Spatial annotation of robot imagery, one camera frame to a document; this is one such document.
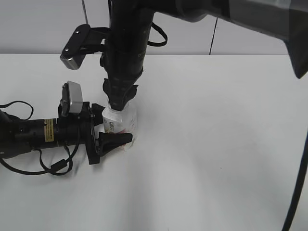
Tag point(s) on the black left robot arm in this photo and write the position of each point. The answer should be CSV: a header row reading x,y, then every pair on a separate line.
x,y
19,136

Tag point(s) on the white yili changqing yogurt bottle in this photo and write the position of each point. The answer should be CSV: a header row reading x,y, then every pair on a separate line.
x,y
125,121

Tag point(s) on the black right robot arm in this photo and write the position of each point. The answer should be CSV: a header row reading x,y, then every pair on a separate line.
x,y
131,22

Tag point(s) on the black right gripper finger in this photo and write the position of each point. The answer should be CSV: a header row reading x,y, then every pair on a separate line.
x,y
131,93
116,92

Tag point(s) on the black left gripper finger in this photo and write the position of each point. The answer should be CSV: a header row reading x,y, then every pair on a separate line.
x,y
110,141
97,112

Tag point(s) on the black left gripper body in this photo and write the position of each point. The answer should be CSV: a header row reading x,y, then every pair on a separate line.
x,y
78,128

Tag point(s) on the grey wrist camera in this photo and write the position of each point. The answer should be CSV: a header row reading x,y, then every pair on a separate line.
x,y
72,100
84,40

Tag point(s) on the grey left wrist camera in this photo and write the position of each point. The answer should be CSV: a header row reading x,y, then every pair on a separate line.
x,y
72,100

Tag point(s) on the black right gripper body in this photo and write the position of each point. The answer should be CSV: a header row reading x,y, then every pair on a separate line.
x,y
124,55

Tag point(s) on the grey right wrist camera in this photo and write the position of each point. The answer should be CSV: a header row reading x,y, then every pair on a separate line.
x,y
84,40

